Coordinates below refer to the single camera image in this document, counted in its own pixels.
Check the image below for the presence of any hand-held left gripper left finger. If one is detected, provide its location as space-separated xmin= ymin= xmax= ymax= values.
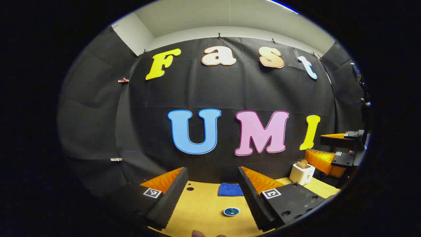
xmin=115 ymin=167 xmax=189 ymax=230

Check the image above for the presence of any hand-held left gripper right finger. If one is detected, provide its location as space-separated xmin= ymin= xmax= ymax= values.
xmin=237 ymin=166 xmax=326 ymax=231

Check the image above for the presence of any blue towel cloth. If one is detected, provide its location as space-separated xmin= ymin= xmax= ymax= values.
xmin=218 ymin=183 xmax=244 ymax=197

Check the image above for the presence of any white toaster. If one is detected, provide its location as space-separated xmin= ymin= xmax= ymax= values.
xmin=289 ymin=163 xmax=315 ymax=186

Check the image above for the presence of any black backdrop cloth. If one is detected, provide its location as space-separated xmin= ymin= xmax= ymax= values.
xmin=58 ymin=25 xmax=365 ymax=198

